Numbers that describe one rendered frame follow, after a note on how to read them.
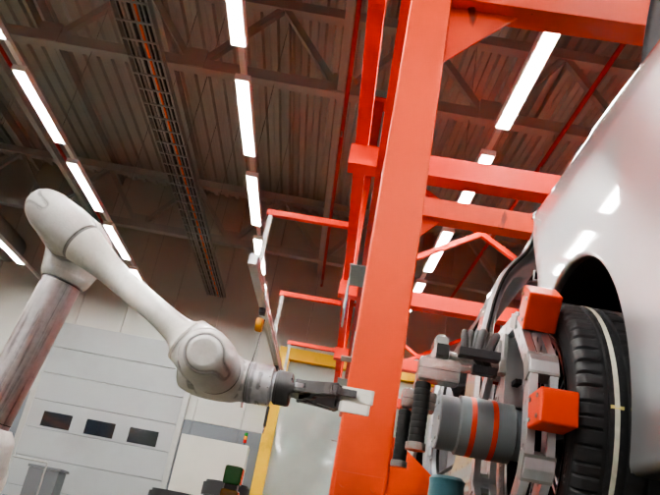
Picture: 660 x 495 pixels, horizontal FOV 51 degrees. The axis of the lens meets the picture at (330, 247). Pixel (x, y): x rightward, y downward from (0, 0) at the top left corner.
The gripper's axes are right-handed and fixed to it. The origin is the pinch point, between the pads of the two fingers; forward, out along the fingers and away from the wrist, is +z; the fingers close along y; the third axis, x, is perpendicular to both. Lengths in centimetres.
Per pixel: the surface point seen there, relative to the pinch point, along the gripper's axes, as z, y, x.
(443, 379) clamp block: 15.8, 2.3, 7.7
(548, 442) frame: 36.9, 9.7, -3.0
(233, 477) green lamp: -26.1, -10.2, -19.5
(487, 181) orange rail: 74, -310, 242
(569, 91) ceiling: 259, -741, 677
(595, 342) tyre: 45, 11, 19
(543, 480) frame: 36.8, 8.3, -10.3
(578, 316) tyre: 44, 5, 26
